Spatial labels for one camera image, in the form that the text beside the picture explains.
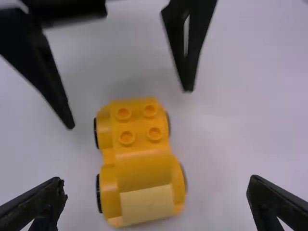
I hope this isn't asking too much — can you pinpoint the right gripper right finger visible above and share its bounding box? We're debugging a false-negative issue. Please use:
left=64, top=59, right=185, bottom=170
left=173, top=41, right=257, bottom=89
left=246, top=174, right=308, bottom=231

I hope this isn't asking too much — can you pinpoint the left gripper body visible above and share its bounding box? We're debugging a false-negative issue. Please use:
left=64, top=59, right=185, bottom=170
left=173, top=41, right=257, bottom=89
left=27, top=0, right=108, bottom=29

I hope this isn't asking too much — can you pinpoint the yellow toy car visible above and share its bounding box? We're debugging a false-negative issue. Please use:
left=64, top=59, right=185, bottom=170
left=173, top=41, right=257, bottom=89
left=92, top=96, right=189, bottom=228

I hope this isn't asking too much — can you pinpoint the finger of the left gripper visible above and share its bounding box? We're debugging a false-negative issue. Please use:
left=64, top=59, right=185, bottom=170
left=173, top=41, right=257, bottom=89
left=0, top=7, right=76, bottom=130
left=160, top=0, right=218, bottom=93

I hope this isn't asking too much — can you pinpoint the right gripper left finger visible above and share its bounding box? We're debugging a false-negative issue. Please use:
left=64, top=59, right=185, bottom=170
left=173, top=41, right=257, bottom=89
left=0, top=176, right=69, bottom=231

